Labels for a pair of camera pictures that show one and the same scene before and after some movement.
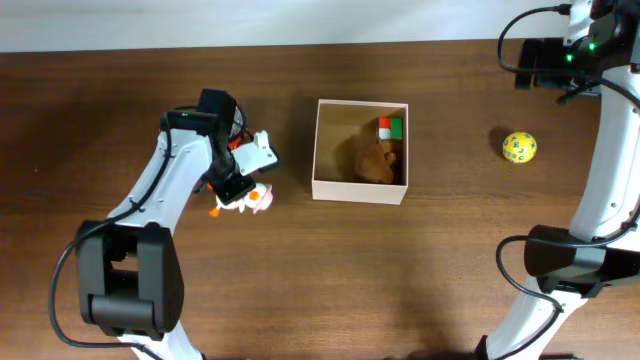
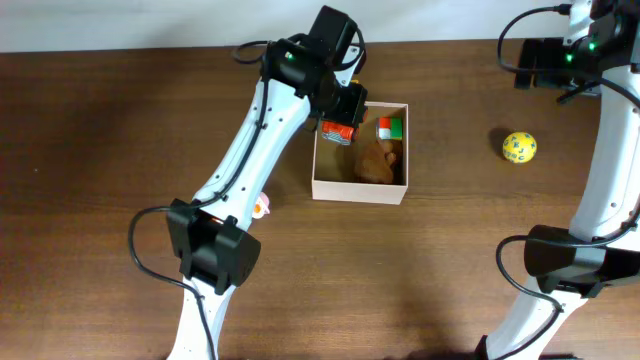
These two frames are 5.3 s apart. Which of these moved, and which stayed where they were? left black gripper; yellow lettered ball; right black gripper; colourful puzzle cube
Moved: left black gripper
Stayed: colourful puzzle cube; yellow lettered ball; right black gripper
